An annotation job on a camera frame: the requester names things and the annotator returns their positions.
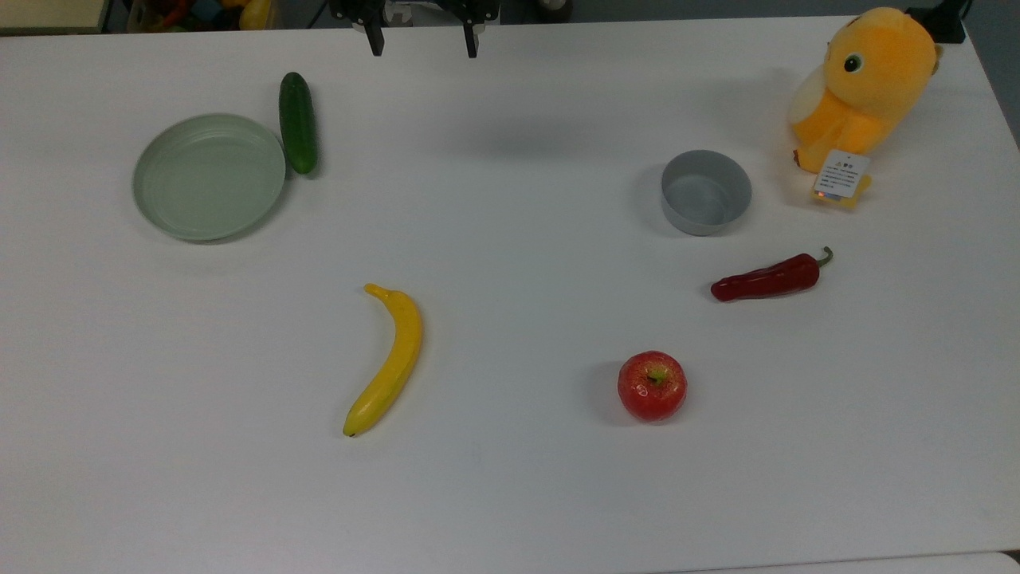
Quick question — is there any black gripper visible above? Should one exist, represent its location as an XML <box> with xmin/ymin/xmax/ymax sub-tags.
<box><xmin>329</xmin><ymin>0</ymin><xmax>501</xmax><ymax>59</ymax></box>

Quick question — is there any red apple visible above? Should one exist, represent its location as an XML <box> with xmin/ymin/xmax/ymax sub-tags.
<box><xmin>617</xmin><ymin>351</ymin><xmax>689</xmax><ymax>423</ymax></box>

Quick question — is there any grey bowl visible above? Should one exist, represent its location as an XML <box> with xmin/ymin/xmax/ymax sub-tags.
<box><xmin>661</xmin><ymin>150</ymin><xmax>753</xmax><ymax>237</ymax></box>

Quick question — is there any green cucumber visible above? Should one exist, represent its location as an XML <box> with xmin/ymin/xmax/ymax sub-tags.
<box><xmin>279</xmin><ymin>72</ymin><xmax>319</xmax><ymax>175</ymax></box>

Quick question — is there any box of colourful toys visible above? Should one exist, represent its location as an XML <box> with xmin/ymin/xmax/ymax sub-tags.
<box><xmin>127</xmin><ymin>0</ymin><xmax>276</xmax><ymax>33</ymax></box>

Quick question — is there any pale green plate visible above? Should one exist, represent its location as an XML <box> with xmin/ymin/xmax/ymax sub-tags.
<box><xmin>132</xmin><ymin>113</ymin><xmax>287</xmax><ymax>242</ymax></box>

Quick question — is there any yellow banana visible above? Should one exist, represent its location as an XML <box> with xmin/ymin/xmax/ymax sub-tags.
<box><xmin>343</xmin><ymin>283</ymin><xmax>424</xmax><ymax>438</ymax></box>

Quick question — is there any wooden board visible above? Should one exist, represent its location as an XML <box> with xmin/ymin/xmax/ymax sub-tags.
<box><xmin>0</xmin><ymin>0</ymin><xmax>111</xmax><ymax>36</ymax></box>

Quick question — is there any red chili pepper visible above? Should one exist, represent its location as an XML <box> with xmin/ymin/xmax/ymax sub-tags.
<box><xmin>710</xmin><ymin>246</ymin><xmax>834</xmax><ymax>303</ymax></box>

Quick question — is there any white paper toy tag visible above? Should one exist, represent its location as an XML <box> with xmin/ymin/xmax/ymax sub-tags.
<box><xmin>813</xmin><ymin>149</ymin><xmax>871</xmax><ymax>202</ymax></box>

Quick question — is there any yellow plush duck toy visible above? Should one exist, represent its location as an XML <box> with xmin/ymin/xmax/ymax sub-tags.
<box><xmin>787</xmin><ymin>7</ymin><xmax>944</xmax><ymax>210</ymax></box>

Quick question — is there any black camera stand base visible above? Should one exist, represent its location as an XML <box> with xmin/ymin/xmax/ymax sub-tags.
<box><xmin>904</xmin><ymin>0</ymin><xmax>967</xmax><ymax>45</ymax></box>

